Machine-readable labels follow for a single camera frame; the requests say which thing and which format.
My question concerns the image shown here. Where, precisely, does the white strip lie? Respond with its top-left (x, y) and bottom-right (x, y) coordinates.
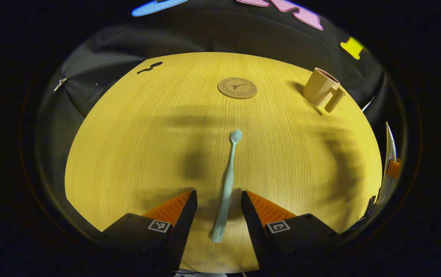
top-left (361, 95), bottom-right (376, 113)

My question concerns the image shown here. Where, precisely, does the wooden desktop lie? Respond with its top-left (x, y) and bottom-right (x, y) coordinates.
top-left (65, 52), bottom-right (383, 274)

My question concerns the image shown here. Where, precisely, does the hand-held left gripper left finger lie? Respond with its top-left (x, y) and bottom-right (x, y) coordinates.
top-left (102, 189), bottom-right (198, 273)

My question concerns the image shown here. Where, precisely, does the white toothpaste tube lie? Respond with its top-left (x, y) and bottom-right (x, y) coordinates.
top-left (376, 122), bottom-right (397, 204)

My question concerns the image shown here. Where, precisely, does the round cork coaster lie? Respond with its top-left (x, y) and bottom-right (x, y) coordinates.
top-left (217, 77), bottom-right (258, 100)

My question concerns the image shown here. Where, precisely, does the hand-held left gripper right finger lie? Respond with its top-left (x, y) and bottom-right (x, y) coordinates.
top-left (241, 190), bottom-right (341, 273)

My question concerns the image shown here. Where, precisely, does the beige cup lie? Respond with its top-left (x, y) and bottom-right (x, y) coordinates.
top-left (302, 68), bottom-right (346, 113)

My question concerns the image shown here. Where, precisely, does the pale green toothbrush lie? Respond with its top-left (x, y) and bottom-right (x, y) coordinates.
top-left (210, 129), bottom-right (243, 243)

